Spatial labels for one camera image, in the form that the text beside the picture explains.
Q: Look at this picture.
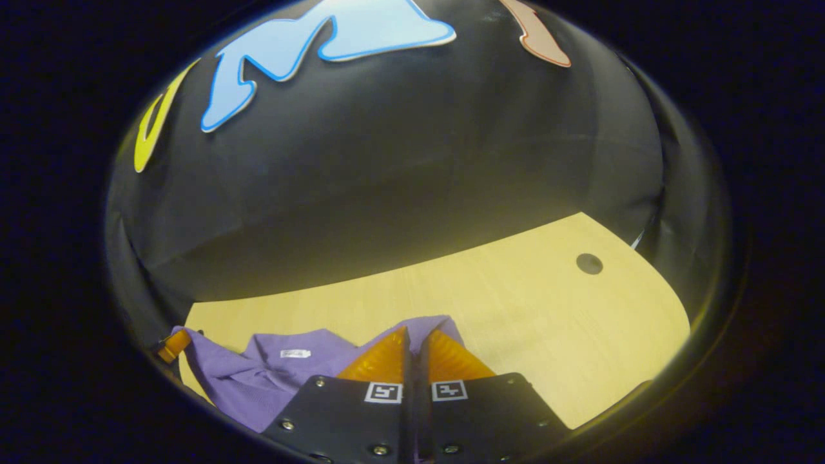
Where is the purple button shirt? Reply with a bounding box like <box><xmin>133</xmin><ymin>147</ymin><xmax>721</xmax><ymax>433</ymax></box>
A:
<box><xmin>171</xmin><ymin>314</ymin><xmax>468</xmax><ymax>434</ymax></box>

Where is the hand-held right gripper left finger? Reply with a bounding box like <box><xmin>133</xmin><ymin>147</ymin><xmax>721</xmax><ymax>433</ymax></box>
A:
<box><xmin>261</xmin><ymin>325</ymin><xmax>413</xmax><ymax>464</ymax></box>

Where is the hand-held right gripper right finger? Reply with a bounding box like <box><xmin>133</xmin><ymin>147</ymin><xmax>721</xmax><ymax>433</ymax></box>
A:
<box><xmin>416</xmin><ymin>327</ymin><xmax>571</xmax><ymax>464</ymax></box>

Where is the black backdrop cloth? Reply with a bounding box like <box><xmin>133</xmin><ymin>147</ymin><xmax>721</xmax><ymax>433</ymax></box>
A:
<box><xmin>106</xmin><ymin>0</ymin><xmax>729</xmax><ymax>342</ymax></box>

